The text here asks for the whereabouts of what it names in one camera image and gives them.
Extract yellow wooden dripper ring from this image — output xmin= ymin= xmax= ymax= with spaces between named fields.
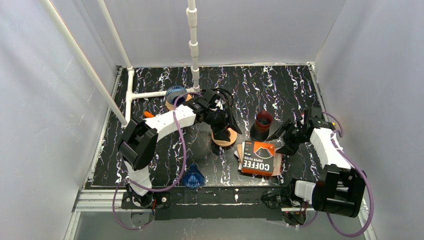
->
xmin=211 ymin=127 xmax=238 ymax=148

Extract blue plastic dripper cone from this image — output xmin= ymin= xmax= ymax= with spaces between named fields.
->
xmin=165 ymin=85 xmax=187 ymax=106

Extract orange wooden dripper ring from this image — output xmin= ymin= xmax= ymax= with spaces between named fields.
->
xmin=164 ymin=94 xmax=193 ymax=112

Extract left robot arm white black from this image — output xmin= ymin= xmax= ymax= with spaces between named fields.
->
xmin=117 ymin=88 xmax=242 ymax=198

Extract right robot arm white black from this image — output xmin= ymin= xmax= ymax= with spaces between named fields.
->
xmin=261 ymin=107 xmax=366 ymax=218

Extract brown paper coffee filters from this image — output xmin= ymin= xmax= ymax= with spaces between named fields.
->
xmin=234 ymin=143 xmax=282 ymax=177

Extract black red dripper cup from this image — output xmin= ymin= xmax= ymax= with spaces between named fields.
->
xmin=250 ymin=110 xmax=274 ymax=142

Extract orange coffee filter box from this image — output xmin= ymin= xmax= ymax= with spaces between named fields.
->
xmin=240 ymin=140 xmax=276 ymax=177

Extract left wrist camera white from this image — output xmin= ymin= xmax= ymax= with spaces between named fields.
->
xmin=213 ymin=98 xmax=224 ymax=111

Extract coiled black cables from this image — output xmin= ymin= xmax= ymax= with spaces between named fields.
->
xmin=211 ymin=87 xmax=235 ymax=109

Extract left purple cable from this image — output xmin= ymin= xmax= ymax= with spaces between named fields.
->
xmin=111 ymin=92 xmax=203 ymax=232

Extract orange handled screwdriver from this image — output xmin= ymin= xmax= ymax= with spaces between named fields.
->
xmin=143 ymin=111 xmax=155 ymax=119

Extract white pvc pipe frame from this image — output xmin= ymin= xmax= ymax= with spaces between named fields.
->
xmin=40 ymin=0 xmax=201 ymax=127

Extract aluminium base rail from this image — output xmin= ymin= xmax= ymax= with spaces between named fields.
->
xmin=71 ymin=187 xmax=374 ymax=240

